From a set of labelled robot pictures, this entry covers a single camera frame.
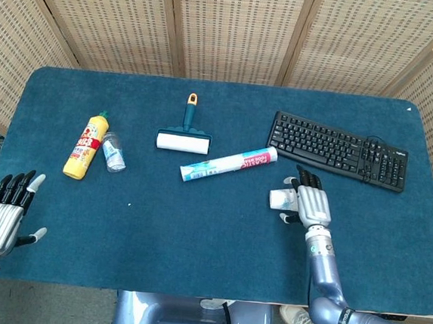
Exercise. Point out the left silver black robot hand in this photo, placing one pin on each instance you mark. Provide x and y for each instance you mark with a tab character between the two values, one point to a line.
1	219

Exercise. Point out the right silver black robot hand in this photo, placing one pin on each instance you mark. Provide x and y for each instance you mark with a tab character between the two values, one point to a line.
311	204

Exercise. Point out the white paper cup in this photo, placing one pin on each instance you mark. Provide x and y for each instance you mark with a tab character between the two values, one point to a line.
283	201

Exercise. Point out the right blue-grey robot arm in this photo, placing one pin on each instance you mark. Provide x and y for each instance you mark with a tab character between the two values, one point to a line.
345	294

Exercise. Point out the black computer keyboard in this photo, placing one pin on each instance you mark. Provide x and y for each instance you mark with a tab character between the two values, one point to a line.
337	150

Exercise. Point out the plastic food wrap roll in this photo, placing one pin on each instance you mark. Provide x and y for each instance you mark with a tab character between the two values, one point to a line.
228	164

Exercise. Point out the yellow squeeze bottle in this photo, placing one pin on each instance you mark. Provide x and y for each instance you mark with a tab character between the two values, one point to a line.
85	146

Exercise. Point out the clear plastic water bottle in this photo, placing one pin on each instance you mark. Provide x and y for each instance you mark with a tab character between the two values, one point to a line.
113	152

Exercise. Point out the blue felt table mat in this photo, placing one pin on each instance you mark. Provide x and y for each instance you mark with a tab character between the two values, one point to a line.
180	234

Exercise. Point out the teal lint roller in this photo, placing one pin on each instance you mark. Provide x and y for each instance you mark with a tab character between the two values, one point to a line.
184	136

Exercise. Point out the blue-grey robot torso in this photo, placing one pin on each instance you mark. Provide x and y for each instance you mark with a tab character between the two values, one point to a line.
191	319

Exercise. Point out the woven bamboo folding screen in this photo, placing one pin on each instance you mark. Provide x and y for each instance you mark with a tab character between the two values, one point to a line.
228	30

